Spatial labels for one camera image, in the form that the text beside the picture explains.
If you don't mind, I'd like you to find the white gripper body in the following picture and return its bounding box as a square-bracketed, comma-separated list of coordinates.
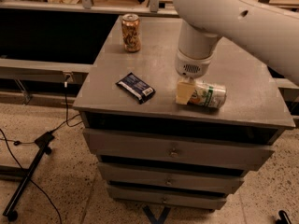
[175, 49, 213, 78]

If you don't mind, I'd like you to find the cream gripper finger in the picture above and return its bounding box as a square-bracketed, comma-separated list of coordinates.
[176, 77, 195, 105]

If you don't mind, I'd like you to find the white green 7up can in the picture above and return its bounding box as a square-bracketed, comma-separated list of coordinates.
[189, 80, 227, 109]

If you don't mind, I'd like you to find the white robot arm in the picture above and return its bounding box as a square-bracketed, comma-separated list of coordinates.
[173, 0, 299, 85]

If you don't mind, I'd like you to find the gold patterned soda can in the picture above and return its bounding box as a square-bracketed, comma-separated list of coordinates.
[121, 13, 141, 52]

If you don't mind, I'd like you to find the dark blue snack packet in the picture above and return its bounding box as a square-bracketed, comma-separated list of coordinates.
[116, 73, 156, 104]

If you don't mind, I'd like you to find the grey drawer cabinet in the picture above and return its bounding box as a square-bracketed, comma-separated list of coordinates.
[74, 18, 295, 199]

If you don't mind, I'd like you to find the top grey drawer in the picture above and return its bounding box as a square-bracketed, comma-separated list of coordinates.
[83, 128, 274, 171]

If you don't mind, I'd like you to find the grey drawer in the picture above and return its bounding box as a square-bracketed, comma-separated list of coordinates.
[98, 162, 244, 194]
[107, 185, 226, 210]
[83, 128, 274, 171]

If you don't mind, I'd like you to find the middle grey drawer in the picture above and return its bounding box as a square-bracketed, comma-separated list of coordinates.
[98, 162, 244, 194]

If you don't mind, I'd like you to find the bottom grey drawer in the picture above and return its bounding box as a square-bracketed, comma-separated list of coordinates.
[107, 185, 226, 210]

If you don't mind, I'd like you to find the black stand leg with wheels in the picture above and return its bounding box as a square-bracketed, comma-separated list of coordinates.
[0, 132, 54, 221]

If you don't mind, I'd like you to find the black object bottom right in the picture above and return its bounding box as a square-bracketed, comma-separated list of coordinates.
[276, 210, 292, 224]

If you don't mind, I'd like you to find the grey side ledge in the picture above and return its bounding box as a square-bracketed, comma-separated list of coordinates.
[0, 58, 93, 84]

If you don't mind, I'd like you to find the grey metal shelf rail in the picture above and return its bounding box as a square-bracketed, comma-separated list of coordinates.
[0, 0, 299, 19]

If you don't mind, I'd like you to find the black cable on floor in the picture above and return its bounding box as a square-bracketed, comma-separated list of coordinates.
[0, 74, 83, 224]

